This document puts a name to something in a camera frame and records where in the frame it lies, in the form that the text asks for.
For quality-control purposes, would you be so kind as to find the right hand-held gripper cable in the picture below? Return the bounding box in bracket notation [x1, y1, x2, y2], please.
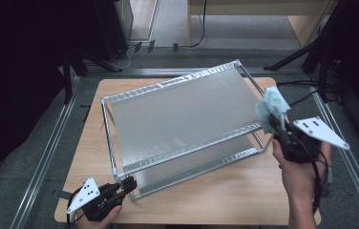
[295, 139, 331, 214]

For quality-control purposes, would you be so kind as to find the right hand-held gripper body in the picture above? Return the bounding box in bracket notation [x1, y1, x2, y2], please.
[273, 116, 350, 165]

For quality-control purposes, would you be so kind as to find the hand-held gripper cable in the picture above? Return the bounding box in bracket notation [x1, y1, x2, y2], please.
[295, 139, 331, 214]
[66, 187, 86, 229]

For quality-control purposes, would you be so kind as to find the grey tape piece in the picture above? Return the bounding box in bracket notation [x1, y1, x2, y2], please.
[53, 189, 74, 201]

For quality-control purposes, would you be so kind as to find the black floor cable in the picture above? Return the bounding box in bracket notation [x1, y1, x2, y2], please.
[276, 79, 320, 88]
[290, 90, 319, 107]

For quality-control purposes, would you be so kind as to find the left hand-held gripper cable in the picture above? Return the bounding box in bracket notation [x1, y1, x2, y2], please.
[66, 187, 86, 229]

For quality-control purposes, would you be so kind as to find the grey two-tier metal rack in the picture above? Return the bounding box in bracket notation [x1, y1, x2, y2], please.
[100, 59, 276, 202]

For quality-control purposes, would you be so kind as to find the light blue cleaning cloth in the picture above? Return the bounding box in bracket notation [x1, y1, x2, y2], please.
[255, 86, 291, 135]

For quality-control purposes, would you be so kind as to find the black computer tower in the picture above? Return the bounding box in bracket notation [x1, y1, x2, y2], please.
[93, 0, 134, 62]

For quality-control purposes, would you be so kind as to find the black tripod stand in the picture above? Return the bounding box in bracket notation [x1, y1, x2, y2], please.
[60, 47, 124, 105]
[263, 0, 344, 103]

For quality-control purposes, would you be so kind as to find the person's right hand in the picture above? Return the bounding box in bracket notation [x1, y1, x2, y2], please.
[272, 138, 332, 204]

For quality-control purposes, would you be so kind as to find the hanging black cable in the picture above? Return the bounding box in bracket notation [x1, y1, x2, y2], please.
[189, 0, 208, 49]

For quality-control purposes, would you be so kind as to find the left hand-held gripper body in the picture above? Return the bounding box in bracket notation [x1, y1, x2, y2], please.
[66, 177, 127, 222]

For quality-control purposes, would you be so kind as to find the person's left hand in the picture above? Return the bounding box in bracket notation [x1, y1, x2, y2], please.
[76, 204, 124, 229]

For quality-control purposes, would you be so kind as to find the white floor cable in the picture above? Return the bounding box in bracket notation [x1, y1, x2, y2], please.
[116, 45, 137, 70]

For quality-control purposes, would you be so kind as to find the light wooden desk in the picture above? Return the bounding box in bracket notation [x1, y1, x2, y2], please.
[186, 0, 339, 49]

